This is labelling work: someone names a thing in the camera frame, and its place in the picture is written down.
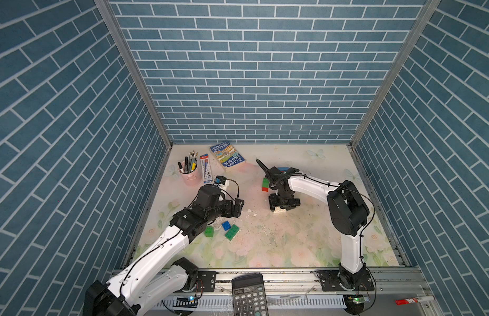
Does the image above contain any green long lego brick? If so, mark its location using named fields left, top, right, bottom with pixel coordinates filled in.
left=225, top=225, right=240, bottom=240

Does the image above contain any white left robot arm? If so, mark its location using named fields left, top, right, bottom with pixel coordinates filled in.
left=83, top=184, right=244, bottom=315

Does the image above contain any blue small lego brick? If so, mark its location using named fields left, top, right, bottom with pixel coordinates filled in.
left=222, top=221, right=232, bottom=232

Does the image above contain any HB pencil box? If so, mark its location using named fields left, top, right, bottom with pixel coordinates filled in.
left=200, top=154, right=214, bottom=184

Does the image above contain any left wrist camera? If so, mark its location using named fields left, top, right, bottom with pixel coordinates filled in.
left=214, top=175, right=230, bottom=190

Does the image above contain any aluminium corner post left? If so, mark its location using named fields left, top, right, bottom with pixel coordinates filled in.
left=94, top=0, right=173, bottom=151

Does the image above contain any blue Treehouse paperback book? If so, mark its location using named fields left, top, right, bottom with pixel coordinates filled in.
left=210, top=142, right=246, bottom=168

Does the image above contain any bundle of pencils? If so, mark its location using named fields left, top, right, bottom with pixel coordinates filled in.
left=183, top=151, right=198, bottom=174

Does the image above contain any red white marker pen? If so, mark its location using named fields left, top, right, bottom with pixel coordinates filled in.
left=395, top=296, right=435, bottom=305

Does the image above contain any white lego plate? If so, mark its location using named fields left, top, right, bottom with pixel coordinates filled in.
left=272, top=208, right=287, bottom=214

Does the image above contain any black calculator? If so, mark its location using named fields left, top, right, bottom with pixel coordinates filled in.
left=231, top=273, right=269, bottom=316

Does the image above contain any green square lego brick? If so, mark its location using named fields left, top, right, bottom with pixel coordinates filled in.
left=204, top=226, right=215, bottom=238

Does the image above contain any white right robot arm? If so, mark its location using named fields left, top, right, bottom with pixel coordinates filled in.
left=256, top=159, right=370, bottom=290

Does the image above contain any aluminium corner post right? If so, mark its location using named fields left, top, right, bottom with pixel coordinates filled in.
left=349, top=0, right=441, bottom=150

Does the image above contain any pink metal pencil bucket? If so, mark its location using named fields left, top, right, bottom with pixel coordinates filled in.
left=177, top=162, right=202, bottom=186

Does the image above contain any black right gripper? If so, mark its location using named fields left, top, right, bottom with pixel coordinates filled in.
left=267, top=191, right=293, bottom=211

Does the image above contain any aluminium corner post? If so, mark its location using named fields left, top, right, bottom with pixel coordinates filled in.
left=349, top=0, right=441, bottom=150
left=94, top=0, right=173, bottom=151

